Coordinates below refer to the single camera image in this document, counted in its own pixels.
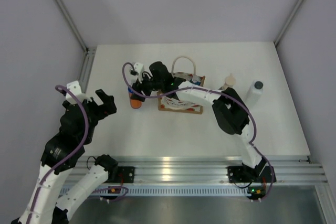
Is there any aluminium frame post left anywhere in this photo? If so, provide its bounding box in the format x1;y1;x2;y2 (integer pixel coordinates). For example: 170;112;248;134
53;0;88;52

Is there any watermelon print canvas bag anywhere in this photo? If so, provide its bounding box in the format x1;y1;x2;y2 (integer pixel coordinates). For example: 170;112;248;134
158;56;205;114

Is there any white slotted cable duct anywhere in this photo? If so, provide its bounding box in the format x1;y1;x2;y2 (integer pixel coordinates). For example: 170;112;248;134
52;185;253;196

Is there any aluminium frame post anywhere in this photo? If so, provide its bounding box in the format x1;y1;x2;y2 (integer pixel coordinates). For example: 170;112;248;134
274;0;306;48
53;0;88;52

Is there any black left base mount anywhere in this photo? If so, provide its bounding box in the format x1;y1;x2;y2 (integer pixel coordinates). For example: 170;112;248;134
114;166;135;184

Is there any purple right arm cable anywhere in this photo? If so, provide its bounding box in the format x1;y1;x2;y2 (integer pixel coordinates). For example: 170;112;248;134
122;62;259;146

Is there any aluminium frame post right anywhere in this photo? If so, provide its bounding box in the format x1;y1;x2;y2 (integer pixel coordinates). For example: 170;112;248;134
274;0;306;48

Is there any aluminium mounting rail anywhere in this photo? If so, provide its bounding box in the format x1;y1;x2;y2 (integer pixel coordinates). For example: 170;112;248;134
116;156;328;185

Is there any grey green squeeze bottle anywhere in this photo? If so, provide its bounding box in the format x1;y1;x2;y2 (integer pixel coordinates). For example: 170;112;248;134
220;73;236;91

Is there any white bottle dark cap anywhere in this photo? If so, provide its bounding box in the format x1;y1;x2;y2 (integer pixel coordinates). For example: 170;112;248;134
244;80;264;110

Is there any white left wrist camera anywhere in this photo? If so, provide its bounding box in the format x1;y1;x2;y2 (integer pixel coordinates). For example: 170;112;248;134
66;80;92;104

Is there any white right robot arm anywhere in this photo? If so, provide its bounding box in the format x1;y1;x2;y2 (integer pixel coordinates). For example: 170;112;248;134
129;61;266;180

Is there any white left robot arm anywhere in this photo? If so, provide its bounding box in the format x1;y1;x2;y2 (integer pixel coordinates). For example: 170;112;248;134
12;85;119;223

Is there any orange bottle blue cap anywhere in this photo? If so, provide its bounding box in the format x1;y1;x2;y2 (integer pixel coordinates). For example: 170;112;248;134
191;76;202;86
128;88;142;109

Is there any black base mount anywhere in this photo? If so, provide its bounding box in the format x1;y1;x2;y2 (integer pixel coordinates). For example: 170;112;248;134
227;165;277;188
114;166;135;184

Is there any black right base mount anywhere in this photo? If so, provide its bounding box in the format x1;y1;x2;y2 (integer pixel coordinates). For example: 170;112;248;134
227;165;277;188

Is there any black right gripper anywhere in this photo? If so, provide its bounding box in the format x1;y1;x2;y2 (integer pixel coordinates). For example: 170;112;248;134
131;72;163;102

